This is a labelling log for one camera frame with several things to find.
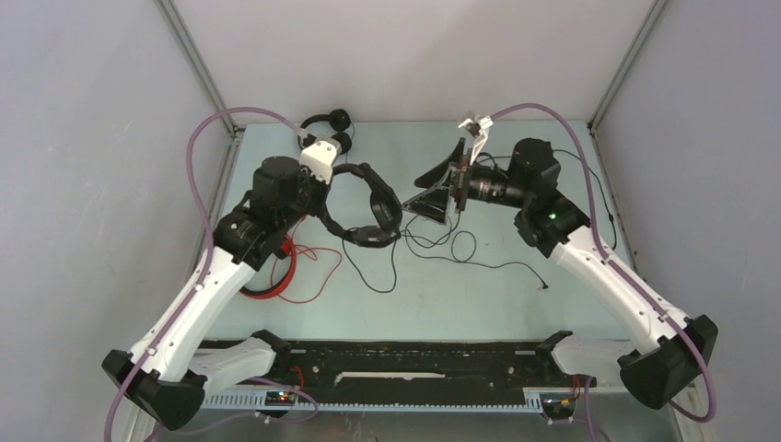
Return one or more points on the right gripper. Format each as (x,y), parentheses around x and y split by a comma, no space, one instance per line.
(440,172)

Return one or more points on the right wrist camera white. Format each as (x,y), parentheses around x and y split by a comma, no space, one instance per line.
(478,127)

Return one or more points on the small black foam headphones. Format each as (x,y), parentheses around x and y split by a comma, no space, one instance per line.
(340,121)

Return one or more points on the black mounting rail base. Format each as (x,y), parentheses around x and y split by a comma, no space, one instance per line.
(419,375)

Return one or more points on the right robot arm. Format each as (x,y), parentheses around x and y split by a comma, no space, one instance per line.
(666,349)

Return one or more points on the black headset with microphone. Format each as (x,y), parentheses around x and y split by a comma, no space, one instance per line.
(379,207)

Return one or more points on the right aluminium corner post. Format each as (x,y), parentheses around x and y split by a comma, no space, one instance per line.
(631,55)

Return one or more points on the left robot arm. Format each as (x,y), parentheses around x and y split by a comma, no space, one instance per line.
(161,373)

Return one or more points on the aluminium corner post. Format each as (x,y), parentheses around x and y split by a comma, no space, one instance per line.
(631,55)
(180,33)

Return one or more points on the left aluminium corner post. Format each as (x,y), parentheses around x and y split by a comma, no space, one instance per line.
(180,33)

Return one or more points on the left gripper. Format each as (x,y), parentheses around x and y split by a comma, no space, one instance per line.
(323,190)

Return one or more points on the red headphones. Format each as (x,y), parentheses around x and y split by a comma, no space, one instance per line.
(284,270)

